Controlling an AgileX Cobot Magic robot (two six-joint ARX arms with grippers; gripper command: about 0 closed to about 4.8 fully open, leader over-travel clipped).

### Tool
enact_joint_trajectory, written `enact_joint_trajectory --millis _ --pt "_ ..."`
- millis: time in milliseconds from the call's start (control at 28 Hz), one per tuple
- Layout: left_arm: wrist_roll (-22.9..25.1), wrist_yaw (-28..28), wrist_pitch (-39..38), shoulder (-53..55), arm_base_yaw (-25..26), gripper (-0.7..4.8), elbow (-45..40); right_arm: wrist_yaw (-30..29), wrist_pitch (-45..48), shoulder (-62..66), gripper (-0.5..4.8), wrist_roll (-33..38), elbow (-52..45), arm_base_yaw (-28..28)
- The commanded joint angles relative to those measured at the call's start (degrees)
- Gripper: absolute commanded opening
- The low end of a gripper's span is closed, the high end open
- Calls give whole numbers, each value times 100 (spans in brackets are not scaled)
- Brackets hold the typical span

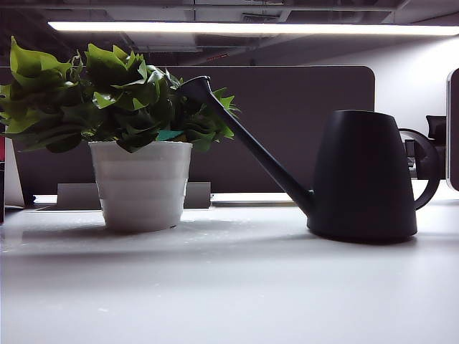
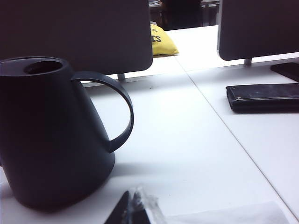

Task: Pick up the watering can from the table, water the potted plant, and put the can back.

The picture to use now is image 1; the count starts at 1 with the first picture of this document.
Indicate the grey desk divider panel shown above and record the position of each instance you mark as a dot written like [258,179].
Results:
[279,136]

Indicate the teal plant tag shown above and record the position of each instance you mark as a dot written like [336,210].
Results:
[168,135]

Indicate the white-edged monitor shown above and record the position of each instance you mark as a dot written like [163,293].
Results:
[453,125]

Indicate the white leaning board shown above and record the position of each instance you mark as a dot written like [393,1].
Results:
[14,172]

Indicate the green leafy artificial plant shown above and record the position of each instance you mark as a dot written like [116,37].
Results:
[107,89]

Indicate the dark grey watering can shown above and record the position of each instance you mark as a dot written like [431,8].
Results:
[362,179]

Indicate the white ribbed plant pot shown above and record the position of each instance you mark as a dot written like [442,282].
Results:
[143,186]

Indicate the black office chair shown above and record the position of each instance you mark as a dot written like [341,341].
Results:
[435,127]

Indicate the long ceiling light strip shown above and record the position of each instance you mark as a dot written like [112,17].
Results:
[215,27]

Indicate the dark red box edge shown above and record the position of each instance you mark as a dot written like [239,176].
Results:
[2,179]

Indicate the grey divider base bracket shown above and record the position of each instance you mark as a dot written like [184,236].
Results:
[79,195]

